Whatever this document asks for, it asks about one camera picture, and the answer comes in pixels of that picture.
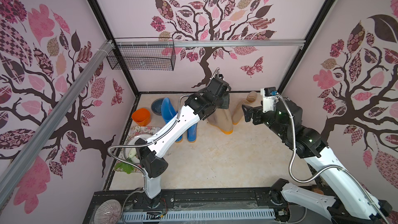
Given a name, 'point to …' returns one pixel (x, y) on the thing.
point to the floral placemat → (137, 129)
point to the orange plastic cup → (141, 116)
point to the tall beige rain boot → (222, 118)
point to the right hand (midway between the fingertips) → (253, 102)
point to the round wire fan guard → (109, 212)
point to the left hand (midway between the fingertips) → (223, 100)
